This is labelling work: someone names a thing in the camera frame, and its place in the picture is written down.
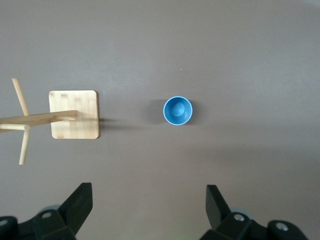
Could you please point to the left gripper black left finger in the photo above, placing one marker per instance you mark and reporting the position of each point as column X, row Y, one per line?
column 72, row 215

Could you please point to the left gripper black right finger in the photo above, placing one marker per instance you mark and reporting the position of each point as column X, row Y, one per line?
column 221, row 217

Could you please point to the blue plastic cup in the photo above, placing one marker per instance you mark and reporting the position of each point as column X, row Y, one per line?
column 172, row 118

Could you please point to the wooden cup rack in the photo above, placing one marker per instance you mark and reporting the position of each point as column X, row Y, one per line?
column 75, row 125

